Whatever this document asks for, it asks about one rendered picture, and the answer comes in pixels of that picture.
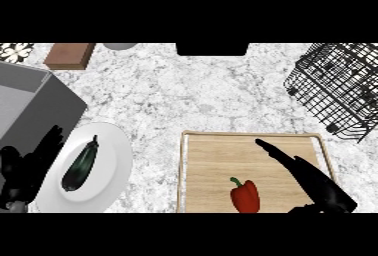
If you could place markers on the black flat appliance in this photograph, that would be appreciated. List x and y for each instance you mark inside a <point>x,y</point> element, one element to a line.
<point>212,49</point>

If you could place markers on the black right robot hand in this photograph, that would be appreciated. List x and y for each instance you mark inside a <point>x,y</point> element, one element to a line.
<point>317,181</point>

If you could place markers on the red bell pepper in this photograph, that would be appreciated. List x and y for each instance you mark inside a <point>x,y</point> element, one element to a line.
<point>245,197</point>

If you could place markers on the black white patterned tile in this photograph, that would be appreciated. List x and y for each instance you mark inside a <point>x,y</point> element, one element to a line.
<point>15,51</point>

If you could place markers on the grey box appliance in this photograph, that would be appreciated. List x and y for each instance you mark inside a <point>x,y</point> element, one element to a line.
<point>34,106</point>

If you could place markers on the grey round container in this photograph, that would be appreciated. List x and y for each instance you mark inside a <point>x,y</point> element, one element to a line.
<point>119,46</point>

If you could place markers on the pale wooden tray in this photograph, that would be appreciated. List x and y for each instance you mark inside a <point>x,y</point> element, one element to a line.
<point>226,166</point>

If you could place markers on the dark green eggplant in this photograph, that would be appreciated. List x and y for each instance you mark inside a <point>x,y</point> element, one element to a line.
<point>81,165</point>

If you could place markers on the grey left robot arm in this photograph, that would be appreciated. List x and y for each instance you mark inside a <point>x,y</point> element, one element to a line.
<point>15,206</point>

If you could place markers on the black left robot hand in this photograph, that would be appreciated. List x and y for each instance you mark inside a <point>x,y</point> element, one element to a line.
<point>23,173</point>

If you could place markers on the brown wooden block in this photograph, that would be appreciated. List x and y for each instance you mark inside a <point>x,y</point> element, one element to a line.
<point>68,55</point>

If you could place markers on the white plate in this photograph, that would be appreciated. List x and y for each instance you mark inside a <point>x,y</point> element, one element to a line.
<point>105,156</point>

